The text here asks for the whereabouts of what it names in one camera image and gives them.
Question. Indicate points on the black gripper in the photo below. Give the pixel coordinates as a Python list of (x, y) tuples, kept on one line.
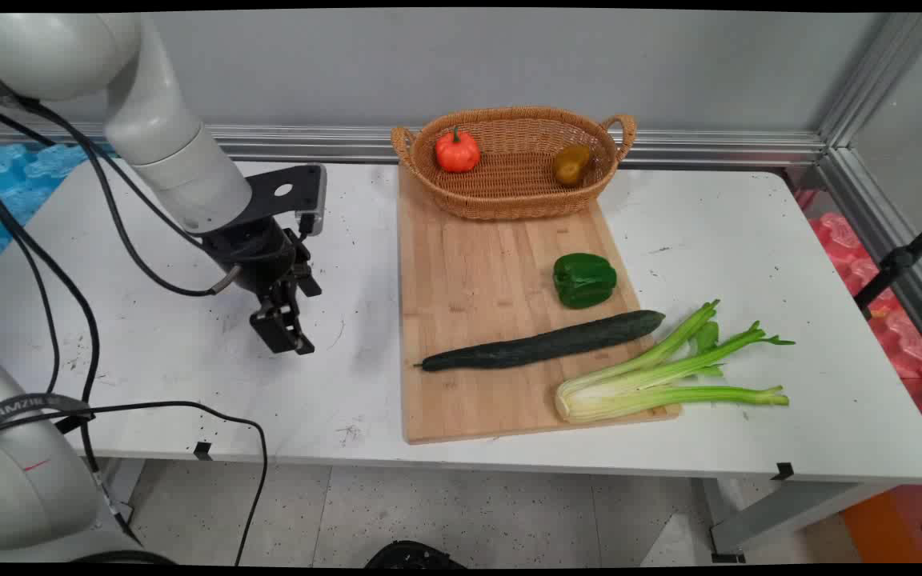
[(261, 252)]

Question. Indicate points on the brown toy pear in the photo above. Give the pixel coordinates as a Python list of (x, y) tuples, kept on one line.
[(571, 166)]

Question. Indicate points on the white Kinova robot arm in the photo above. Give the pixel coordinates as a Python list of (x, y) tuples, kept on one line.
[(149, 104)]

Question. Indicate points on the black tape piece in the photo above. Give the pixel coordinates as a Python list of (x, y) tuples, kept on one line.
[(783, 471), (202, 450)]

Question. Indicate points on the bamboo cutting board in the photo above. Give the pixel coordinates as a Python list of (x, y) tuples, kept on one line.
[(469, 280)]

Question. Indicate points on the orange toy pumpkin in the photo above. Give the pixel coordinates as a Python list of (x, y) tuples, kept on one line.
[(457, 152)]

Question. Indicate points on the dark green cucumber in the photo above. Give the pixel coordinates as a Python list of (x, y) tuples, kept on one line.
[(541, 346)]

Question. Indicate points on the black round floor object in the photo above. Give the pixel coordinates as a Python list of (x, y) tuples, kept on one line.
[(413, 554)]

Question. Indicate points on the green bell pepper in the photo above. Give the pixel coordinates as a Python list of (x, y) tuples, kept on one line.
[(583, 280)]

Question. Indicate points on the blue foam mat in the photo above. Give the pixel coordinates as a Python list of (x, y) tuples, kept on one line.
[(13, 192)]

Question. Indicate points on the green celery bunch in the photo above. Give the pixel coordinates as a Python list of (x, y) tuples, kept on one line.
[(637, 384)]

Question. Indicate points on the grey table leg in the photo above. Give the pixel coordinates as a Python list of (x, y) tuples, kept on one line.
[(781, 512)]

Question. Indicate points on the black tripod stand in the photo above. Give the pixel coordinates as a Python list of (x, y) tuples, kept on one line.
[(897, 260)]

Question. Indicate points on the red foam mat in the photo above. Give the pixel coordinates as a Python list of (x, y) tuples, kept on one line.
[(901, 336)]

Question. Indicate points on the orange floor panel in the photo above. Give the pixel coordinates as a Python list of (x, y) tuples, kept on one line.
[(885, 528)]

